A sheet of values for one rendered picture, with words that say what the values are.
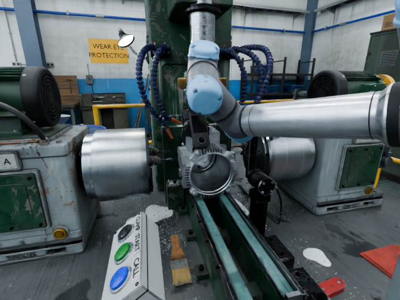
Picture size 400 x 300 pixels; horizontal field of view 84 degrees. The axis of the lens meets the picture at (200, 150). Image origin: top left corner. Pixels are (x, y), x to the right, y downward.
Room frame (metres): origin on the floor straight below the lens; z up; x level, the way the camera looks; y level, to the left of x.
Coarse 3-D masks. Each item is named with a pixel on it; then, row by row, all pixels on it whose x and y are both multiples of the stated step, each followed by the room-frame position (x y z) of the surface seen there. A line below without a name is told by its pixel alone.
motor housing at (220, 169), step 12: (216, 144) 0.79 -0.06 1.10; (180, 156) 0.83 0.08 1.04; (180, 168) 0.81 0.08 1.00; (216, 168) 0.87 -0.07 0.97; (228, 168) 0.77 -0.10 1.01; (192, 180) 0.77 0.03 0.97; (204, 180) 0.82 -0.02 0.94; (216, 180) 0.80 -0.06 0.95; (228, 180) 0.74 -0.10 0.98; (204, 192) 0.72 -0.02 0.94; (216, 192) 0.72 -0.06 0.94
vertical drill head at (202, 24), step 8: (200, 0) 0.82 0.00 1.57; (208, 0) 0.82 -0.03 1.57; (192, 16) 0.83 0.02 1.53; (200, 16) 0.82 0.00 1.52; (208, 16) 0.82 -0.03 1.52; (192, 24) 0.83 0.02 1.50; (200, 24) 0.82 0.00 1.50; (208, 24) 0.82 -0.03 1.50; (192, 32) 0.83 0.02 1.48; (200, 32) 0.82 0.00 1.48; (208, 32) 0.82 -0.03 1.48; (192, 40) 0.83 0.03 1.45; (208, 40) 0.82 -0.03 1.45; (184, 80) 0.79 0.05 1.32; (224, 80) 0.82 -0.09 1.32; (184, 88) 0.81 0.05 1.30
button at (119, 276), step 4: (120, 268) 0.25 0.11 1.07; (124, 268) 0.25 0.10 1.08; (116, 272) 0.25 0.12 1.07; (120, 272) 0.24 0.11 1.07; (124, 272) 0.24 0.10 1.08; (128, 272) 0.24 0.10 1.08; (112, 276) 0.24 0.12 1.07; (116, 276) 0.24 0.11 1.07; (120, 276) 0.24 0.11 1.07; (124, 276) 0.23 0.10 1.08; (112, 280) 0.24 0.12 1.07; (116, 280) 0.23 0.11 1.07; (120, 280) 0.23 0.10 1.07; (124, 280) 0.23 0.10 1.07; (112, 284) 0.23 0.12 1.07; (116, 284) 0.23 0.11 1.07; (120, 284) 0.23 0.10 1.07; (112, 288) 0.23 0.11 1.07; (116, 288) 0.22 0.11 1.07
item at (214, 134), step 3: (210, 129) 0.90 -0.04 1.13; (213, 129) 0.87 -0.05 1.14; (210, 132) 0.80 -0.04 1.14; (213, 132) 0.80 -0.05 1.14; (216, 132) 0.80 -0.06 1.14; (219, 132) 0.80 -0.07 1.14; (210, 135) 0.79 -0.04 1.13; (213, 135) 0.79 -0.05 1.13; (216, 135) 0.80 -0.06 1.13; (219, 135) 0.80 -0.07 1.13; (210, 138) 0.79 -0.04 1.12; (213, 138) 0.79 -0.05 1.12; (216, 138) 0.80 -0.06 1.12; (219, 138) 0.80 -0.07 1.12; (210, 141) 0.79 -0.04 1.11; (213, 141) 0.80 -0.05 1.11; (216, 141) 0.80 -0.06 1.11; (219, 141) 0.80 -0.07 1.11; (192, 144) 0.79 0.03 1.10; (219, 144) 0.80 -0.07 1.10
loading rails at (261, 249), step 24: (192, 216) 0.70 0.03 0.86; (216, 216) 0.76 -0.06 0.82; (240, 216) 0.61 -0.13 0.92; (192, 240) 0.64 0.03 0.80; (216, 240) 0.50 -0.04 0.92; (240, 240) 0.53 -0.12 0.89; (264, 240) 0.48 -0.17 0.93; (216, 264) 0.42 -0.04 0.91; (240, 264) 0.52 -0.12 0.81; (264, 264) 0.42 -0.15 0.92; (216, 288) 0.42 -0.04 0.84; (240, 288) 0.35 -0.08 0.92; (264, 288) 0.40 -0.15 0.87; (288, 288) 0.35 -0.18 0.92
